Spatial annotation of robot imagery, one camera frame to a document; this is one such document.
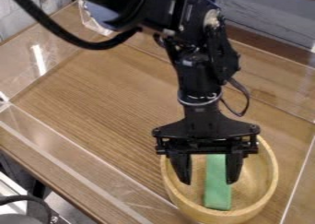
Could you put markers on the clear acrylic corner bracket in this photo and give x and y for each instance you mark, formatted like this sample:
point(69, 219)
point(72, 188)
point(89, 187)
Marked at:
point(89, 21)

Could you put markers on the brown wooden bowl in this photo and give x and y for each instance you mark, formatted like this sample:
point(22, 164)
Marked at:
point(250, 192)

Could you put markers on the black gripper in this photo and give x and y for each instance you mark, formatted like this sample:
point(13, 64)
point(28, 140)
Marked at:
point(205, 132)

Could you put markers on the clear acrylic tray enclosure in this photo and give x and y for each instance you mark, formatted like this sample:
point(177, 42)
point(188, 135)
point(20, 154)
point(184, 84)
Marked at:
point(77, 111)

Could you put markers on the green rectangular block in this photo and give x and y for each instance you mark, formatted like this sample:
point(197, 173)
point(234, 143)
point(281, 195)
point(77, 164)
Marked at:
point(216, 189)

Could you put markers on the black metal table bracket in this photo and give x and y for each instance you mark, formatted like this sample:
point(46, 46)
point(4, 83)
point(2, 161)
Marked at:
point(40, 211)

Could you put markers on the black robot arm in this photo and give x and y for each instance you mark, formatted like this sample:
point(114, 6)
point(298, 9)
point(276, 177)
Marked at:
point(189, 28)

